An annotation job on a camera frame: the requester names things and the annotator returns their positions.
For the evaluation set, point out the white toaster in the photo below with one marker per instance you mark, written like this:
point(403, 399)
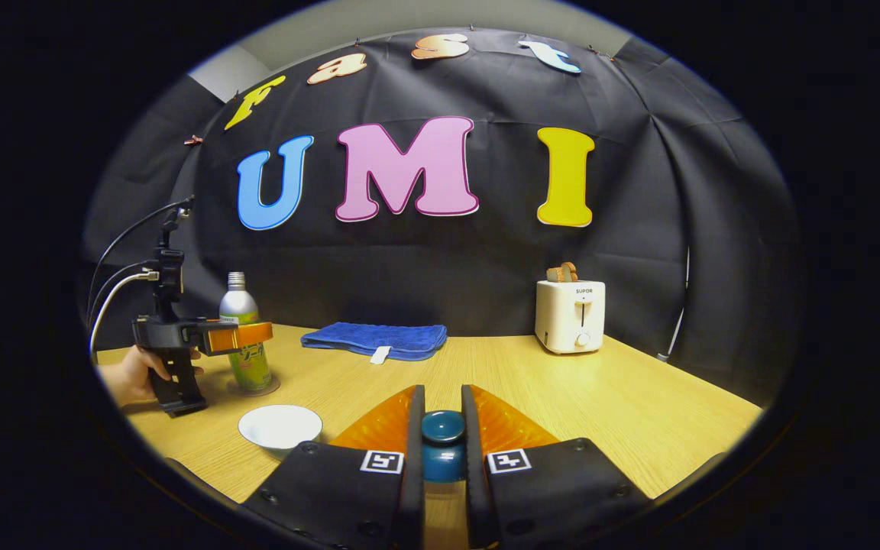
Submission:
point(570, 317)

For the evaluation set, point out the teal teacup lid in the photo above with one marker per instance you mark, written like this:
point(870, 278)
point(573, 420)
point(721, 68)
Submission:
point(442, 447)

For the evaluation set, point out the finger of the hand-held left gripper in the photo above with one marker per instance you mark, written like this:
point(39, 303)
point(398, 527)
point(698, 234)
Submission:
point(245, 336)

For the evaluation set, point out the silver water bottle green label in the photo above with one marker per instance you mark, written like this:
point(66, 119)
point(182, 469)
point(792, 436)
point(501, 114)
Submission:
point(240, 305)

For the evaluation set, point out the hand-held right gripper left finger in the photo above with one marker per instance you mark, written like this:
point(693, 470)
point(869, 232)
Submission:
point(348, 496)

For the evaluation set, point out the teal teacup white inside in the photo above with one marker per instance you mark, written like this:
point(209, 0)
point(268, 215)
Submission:
point(279, 425)

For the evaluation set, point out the brown toast slice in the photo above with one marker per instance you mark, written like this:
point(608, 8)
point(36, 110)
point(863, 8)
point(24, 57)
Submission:
point(562, 272)

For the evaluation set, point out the red clip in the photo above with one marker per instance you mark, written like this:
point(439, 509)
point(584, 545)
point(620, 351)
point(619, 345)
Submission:
point(193, 140)

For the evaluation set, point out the blue folded towel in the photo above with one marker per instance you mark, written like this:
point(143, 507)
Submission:
point(375, 338)

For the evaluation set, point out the black backdrop cloth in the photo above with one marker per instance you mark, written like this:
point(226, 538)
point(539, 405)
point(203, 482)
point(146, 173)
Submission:
point(486, 260)

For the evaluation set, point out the round coaster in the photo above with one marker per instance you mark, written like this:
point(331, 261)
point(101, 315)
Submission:
point(264, 388)

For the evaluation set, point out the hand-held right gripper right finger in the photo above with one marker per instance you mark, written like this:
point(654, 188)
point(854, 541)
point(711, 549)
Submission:
point(554, 493)

